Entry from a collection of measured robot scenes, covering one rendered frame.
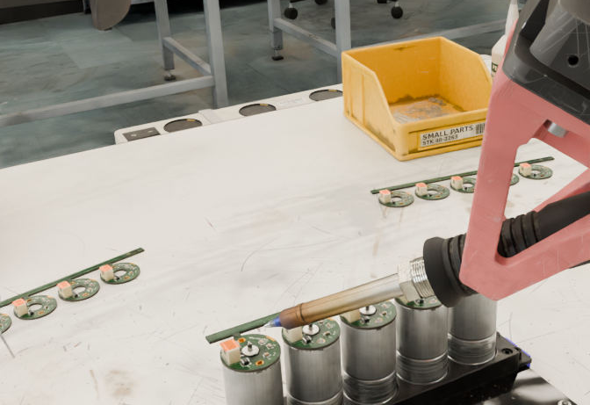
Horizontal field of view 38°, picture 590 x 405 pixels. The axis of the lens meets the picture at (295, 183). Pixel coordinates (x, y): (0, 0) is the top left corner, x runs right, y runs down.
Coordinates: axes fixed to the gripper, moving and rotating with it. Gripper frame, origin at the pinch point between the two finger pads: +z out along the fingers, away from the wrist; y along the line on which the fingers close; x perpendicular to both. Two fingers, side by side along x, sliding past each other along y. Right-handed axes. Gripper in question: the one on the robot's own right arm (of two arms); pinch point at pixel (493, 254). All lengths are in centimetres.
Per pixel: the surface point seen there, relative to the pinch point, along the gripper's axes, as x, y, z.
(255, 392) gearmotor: -4.4, 0.0, 10.8
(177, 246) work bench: -13.1, -18.9, 21.4
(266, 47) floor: -68, -316, 136
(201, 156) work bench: -17.1, -33.3, 23.6
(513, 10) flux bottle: -1.0, -49.4, 4.8
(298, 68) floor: -48, -289, 125
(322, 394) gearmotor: -1.9, -2.0, 10.9
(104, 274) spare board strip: -15.6, -13.7, 22.2
